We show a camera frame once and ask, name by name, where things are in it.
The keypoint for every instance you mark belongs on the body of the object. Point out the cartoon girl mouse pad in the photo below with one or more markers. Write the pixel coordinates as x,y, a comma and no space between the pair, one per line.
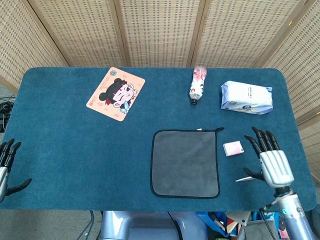
107,100

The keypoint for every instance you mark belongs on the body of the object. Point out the grey robot torso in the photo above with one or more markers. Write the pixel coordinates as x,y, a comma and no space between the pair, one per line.
150,225

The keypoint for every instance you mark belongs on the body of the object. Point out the plastic bottle with pink label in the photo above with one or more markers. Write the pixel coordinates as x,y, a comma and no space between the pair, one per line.
197,85

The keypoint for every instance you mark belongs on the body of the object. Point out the small pink tissue packet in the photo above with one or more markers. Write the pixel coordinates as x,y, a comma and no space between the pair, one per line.
233,149

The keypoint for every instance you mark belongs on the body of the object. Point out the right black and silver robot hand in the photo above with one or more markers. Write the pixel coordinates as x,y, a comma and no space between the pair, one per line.
275,165

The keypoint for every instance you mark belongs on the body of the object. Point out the blue felt table cover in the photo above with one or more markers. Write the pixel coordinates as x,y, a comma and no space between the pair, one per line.
75,150

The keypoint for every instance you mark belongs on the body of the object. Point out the woven rattan folding screen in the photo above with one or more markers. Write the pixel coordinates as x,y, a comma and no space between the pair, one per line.
160,30

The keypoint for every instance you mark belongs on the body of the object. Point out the grey microfibre cloth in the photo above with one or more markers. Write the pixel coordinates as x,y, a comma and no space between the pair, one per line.
185,162

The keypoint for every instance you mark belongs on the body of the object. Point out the large white tissue pack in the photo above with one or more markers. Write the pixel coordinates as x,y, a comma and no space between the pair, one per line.
245,97

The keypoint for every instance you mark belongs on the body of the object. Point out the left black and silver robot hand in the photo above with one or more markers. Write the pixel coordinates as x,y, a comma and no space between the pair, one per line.
3,175

